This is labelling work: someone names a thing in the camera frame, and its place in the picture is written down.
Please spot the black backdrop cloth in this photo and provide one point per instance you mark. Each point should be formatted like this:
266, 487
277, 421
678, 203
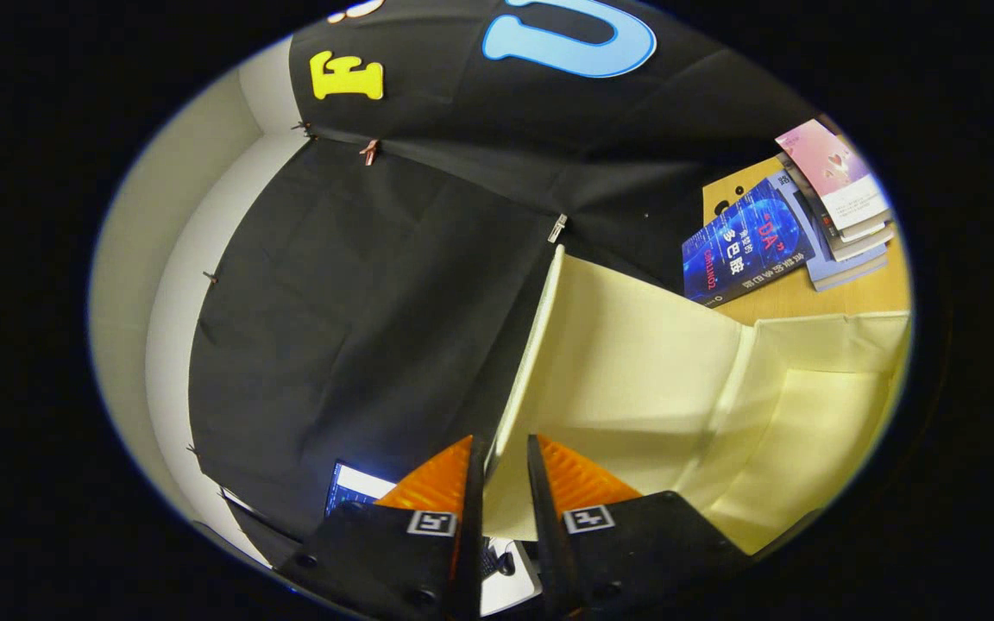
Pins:
359, 302

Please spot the copper clip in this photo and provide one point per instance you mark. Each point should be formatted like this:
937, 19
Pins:
369, 153

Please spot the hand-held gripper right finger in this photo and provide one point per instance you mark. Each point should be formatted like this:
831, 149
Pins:
544, 535

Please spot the pale blue book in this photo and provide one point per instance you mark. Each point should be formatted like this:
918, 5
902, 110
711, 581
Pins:
842, 274

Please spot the white paperback book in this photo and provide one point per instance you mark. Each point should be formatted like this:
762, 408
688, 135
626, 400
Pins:
868, 228
864, 247

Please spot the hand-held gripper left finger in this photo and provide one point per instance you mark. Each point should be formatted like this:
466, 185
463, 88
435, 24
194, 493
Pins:
473, 535

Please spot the dark blue book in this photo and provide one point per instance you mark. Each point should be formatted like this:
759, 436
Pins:
747, 246

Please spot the silver clip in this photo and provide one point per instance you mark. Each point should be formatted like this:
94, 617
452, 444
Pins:
556, 228

